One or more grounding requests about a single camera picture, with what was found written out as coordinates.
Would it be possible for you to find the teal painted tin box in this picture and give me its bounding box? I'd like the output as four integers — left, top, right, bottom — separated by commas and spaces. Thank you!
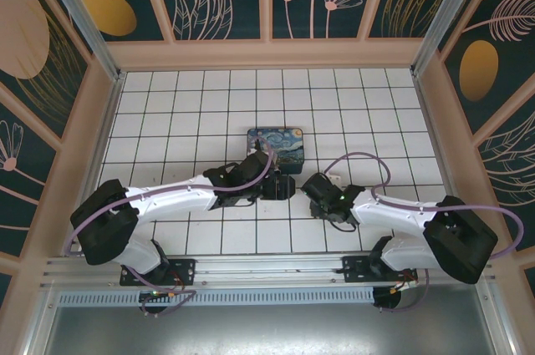
246, 125, 306, 175

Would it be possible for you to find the grey metal sheet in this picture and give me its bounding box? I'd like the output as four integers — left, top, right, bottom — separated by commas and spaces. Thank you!
24, 303, 513, 355

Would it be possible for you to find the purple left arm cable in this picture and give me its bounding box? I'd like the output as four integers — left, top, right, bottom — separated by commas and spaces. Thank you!
66, 135, 278, 318

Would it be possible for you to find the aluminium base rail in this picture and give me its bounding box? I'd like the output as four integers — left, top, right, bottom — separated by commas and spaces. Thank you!
41, 254, 497, 289

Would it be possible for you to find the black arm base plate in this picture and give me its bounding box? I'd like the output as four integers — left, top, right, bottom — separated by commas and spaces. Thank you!
120, 257, 197, 288
341, 255, 419, 285

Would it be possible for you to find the grey slotted cable duct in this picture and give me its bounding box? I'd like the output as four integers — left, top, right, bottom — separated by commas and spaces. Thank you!
58, 287, 376, 307

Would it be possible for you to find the aluminium corner post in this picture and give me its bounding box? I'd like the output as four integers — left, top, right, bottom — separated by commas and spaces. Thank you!
33, 0, 126, 83
410, 0, 477, 77

